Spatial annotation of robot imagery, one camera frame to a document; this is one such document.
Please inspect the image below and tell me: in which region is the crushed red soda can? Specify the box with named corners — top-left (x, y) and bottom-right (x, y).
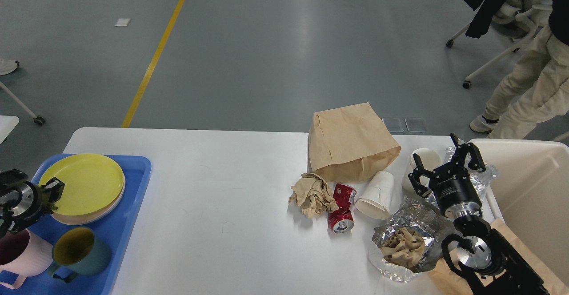
top-left (329, 183), bottom-right (357, 234)

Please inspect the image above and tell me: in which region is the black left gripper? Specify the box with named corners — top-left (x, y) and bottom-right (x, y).
top-left (0, 177), bottom-right (65, 238)

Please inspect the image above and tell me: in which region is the clear floor plate left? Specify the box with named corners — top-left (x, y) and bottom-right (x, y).
top-left (382, 117), bottom-right (405, 134)

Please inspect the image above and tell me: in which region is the white paper cup upright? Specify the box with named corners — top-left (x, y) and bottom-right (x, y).
top-left (402, 148), bottom-right (443, 195)

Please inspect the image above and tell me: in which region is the small white side table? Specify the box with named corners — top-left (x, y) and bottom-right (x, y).
top-left (0, 115), bottom-right (20, 144)

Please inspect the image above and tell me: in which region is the flat brown paper bag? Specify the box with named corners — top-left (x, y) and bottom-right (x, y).
top-left (428, 218), bottom-right (569, 295)

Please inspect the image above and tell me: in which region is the beige plastic bin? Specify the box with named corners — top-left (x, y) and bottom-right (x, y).
top-left (473, 139), bottom-right (569, 283)

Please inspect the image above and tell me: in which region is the white paper cup lying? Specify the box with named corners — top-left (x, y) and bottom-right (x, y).
top-left (354, 170), bottom-right (395, 220)

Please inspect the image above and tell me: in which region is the crumpled brown paper ball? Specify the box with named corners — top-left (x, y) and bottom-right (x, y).
top-left (288, 173), bottom-right (339, 219)

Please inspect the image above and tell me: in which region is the white wheeled chair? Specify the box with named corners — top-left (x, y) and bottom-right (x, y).
top-left (446, 0), bottom-right (552, 89)

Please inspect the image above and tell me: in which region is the passer-by white shoe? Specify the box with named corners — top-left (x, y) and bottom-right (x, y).
top-left (0, 58), bottom-right (20, 75)

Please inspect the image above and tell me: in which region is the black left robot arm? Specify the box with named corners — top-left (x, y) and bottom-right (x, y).
top-left (0, 169), bottom-right (65, 238)

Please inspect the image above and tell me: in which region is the clear floor plate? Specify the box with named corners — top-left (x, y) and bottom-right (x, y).
top-left (382, 117), bottom-right (405, 134)
top-left (405, 117), bottom-right (427, 133)

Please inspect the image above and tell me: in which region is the clear floor plate right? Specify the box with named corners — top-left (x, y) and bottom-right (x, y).
top-left (405, 117), bottom-right (427, 133)

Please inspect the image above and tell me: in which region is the blue plastic tray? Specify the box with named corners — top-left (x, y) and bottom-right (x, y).
top-left (0, 154), bottom-right (151, 295)

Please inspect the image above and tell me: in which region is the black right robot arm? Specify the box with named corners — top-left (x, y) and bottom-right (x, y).
top-left (408, 133), bottom-right (549, 295)

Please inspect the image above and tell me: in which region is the yellow plastic plate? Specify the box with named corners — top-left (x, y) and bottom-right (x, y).
top-left (39, 153), bottom-right (125, 216)

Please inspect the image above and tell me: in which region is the pink plate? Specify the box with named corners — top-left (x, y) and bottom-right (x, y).
top-left (52, 174), bottom-right (126, 226)

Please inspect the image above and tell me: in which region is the dark green mug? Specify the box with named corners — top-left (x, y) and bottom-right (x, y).
top-left (47, 227), bottom-right (112, 283)

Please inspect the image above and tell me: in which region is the person in beige trousers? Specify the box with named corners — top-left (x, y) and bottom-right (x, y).
top-left (469, 0), bottom-right (569, 140)

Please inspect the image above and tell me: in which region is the crumpled aluminium foil sheet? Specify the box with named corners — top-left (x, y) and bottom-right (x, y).
top-left (368, 199), bottom-right (454, 283)

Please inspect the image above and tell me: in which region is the crumpled brown paper on foil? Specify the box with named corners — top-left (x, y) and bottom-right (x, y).
top-left (380, 227), bottom-right (425, 269)

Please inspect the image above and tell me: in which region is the crushed clear plastic bottle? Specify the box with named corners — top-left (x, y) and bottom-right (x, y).
top-left (426, 147), bottom-right (499, 208)

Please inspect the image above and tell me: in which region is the white cart leg with caster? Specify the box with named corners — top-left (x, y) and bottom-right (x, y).
top-left (0, 82), bottom-right (45, 126)

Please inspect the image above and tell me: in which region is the pink ribbed mug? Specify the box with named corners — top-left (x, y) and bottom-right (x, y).
top-left (0, 229), bottom-right (53, 289)

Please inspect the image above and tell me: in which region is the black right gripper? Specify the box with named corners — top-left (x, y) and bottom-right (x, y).
top-left (408, 133), bottom-right (486, 219)

